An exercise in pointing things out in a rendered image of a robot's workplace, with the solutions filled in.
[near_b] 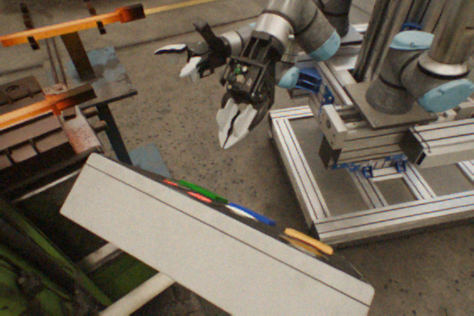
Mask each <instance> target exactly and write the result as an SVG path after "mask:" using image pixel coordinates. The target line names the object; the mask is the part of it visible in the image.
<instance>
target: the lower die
mask: <svg viewBox="0 0 474 316"><path fill-rule="evenodd" d="M33 97H34V98H30V97H27V98H25V99H20V100H18V101H15V102H13V104H12V105H10V104H6V105H3V106H1V107H0V116H2V115H4V114H8V113H11V112H13V111H15V110H18V109H21V108H24V107H27V106H30V105H31V104H34V103H38V102H43V101H46V100H47V99H46V97H45V95H44V93H43V92H42V93H39V94H37V95H35V96H33ZM30 137H32V138H33V139H34V141H35V142H36V147H37V149H38V150H39V152H41V154H42V155H43V157H44V158H45V159H46V160H47V161H48V162H49V163H50V164H51V165H54V164H56V163H58V162H60V161H62V160H64V159H66V158H69V157H71V156H73V155H75V154H77V152H76V151H75V149H74V147H73V145H72V143H71V141H70V140H69V138H68V136H67V134H66V132H65V130H64V128H63V127H62V126H61V124H60V120H59V118H58V116H57V115H56V114H55V113H54V112H53V110H52V109H49V110H47V111H45V112H42V113H40V114H36V115H34V116H31V117H29V118H27V119H22V120H21V121H18V122H16V123H13V124H11V125H5V126H3V127H0V184H4V185H8V184H10V183H12V182H14V181H18V180H21V179H23V177H22V174H21V173H20V172H19V171H18V170H17V169H16V168H15V166H14V165H13V164H12V163H11V162H10V160H9V159H8V157H7V156H6V154H5V153H4V150H3V149H4V148H5V147H7V148H8V149H9V150H10V151H11V152H12V154H10V155H11V156H12V158H13V159H14V161H15V162H16V163H17V164H18V165H19V166H20V168H22V170H23V171H24V172H25V173H26V174H28V175H33V174H34V173H37V172H39V171H41V170H43V169H45V168H46V166H45V164H44V163H43V161H42V160H41V158H40V157H39V155H38V154H37V153H36V152H35V151H34V149H33V148H32V146H31V144H30V142H29V138H30Z"/></svg>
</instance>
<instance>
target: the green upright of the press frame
mask: <svg viewBox="0 0 474 316"><path fill-rule="evenodd" d="M0 208H1V209H2V210H3V211H4V212H5V213H6V214H7V215H8V216H9V217H10V218H11V219H13V220H14V221H15V222H16V223H17V224H18V225H19V226H21V227H24V228H25V230H26V231H27V233H28V235H29V236H30V237H32V238H34V239H35V240H36V241H37V243H38V244H39V245H41V246H42V247H43V248H44V249H45V250H46V251H47V252H48V253H50V254H51V255H52V256H54V257H55V258H61V259H62V260H63V261H64V262H65V263H67V264H68V265H69V266H70V267H72V268H73V269H74V270H75V271H76V272H77V273H78V274H79V275H80V276H81V277H82V280H83V281H84V283H85V288H86V289H87V290H90V291H91V292H92V293H93V296H94V297H95V298H96V299H97V300H98V301H99V302H101V303H102V304H103V305H106V306H108V307H110V306H112V305H113V304H114V303H113V302H112V301H111V300H110V299H109V298H108V297H107V296H106V295H105V294H104V293H103V292H102V291H101V290H100V289H99V288H98V287H97V285H96V284H95V283H94V282H93V281H92V280H90V279H89V278H88V277H87V276H86V275H85V274H84V273H83V272H82V271H81V270H80V269H79V268H78V267H77V266H76V265H75V264H74V263H73V262H72V261H71V260H70V258H69V257H68V256H66V255H65V254H64V253H63V252H62V251H61V250H60V249H59V248H58V247H57V246H56V245H55V244H54V243H53V242H52V241H50V240H49V239H48V238H47V237H46V236H45V235H44V234H43V233H41V232H40V231H39V230H38V229H37V228H36V227H35V226H34V225H33V223H32V222H31V221H30V220H29V219H28V218H27V217H26V216H25V215H24V214H23V213H22V212H21V211H20V210H18V209H17V208H16V207H15V206H14V205H13V204H12V203H11V202H10V201H9V200H8V199H7V198H6V197H5V196H4V195H3V194H2V193H1V192H0ZM0 253H3V254H4V255H6V256H7V257H9V258H10V259H12V260H13V261H14V262H15V263H17V264H18V265H19V266H20V267H22V268H23V269H25V270H26V271H27V272H31V271H33V272H34V273H37V274H41V276H42V280H41V281H42V282H43V283H44V284H46V285H47V286H50V287H52V288H53V289H55V290H57V291H60V292H62V293H63V294H65V295H69V296H70V297H72V298H74V297H75V294H74V293H73V292H70V291H69V290H68V289H67V288H65V287H64V286H62V285H61V284H60V283H58V282H57V281H56V280H55V279H54V278H53V277H52V276H51V275H49V274H48V273H46V272H45V271H43V269H39V268H38V267H37V266H35V265H34V264H33V263H32V262H31V261H29V260H28V259H27V258H25V257H24V256H22V255H21V254H20V253H18V252H16V251H15V250H14V249H13V248H12V247H9V246H8V245H6V244H5V243H4V242H2V241H0ZM0 260H1V261H3V262H4V263H6V264H7V265H9V266H11V267H13V268H15V267H14V266H13V265H12V264H10V263H9V262H8V261H6V260H5V259H3V258H1V257H0ZM15 269H16V268H15ZM17 270H18V269H17ZM60 301H62V302H64V303H67V302H71V301H70V300H69V299H68V298H66V297H61V296H59V295H58V294H56V293H54V292H52V291H49V290H48V289H46V288H44V287H43V291H41V292H40V293H38V294H36V295H35V296H34V298H30V297H28V296H27V295H26V294H25V293H24V292H22V289H21V285H20V284H19V278H18V275H17V274H16V273H14V272H12V271H10V270H8V269H6V268H4V267H3V266H1V265H0V316H64V315H63V311H62V309H61V307H60V304H59V302H60ZM71 303H72V302H71Z"/></svg>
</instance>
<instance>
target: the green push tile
mask: <svg viewBox="0 0 474 316"><path fill-rule="evenodd" d="M179 183H182V184H184V185H186V186H188V187H191V188H193V189H195V190H197V191H199V192H200V193H202V194H204V195H206V196H208V197H210V198H212V199H214V200H217V201H220V202H225V203H228V201H229V200H228V199H227V198H225V197H221V196H219V195H218V194H216V193H214V192H212V191H209V190H208V189H206V188H204V187H199V186H197V185H194V184H191V183H190V182H188V181H185V180H181V181H180V182H179Z"/></svg>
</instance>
